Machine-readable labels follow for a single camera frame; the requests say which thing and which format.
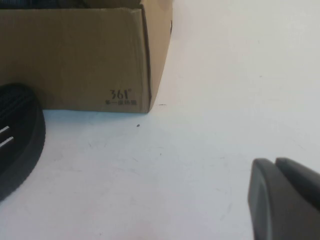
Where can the brown cardboard shoe box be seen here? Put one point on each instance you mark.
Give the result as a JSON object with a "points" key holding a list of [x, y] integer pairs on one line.
{"points": [[75, 62]]}

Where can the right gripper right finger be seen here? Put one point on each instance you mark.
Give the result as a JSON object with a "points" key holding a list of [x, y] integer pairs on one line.
{"points": [[302, 175]]}

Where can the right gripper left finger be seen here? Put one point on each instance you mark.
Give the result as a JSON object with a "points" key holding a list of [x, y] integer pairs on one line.
{"points": [[275, 205]]}

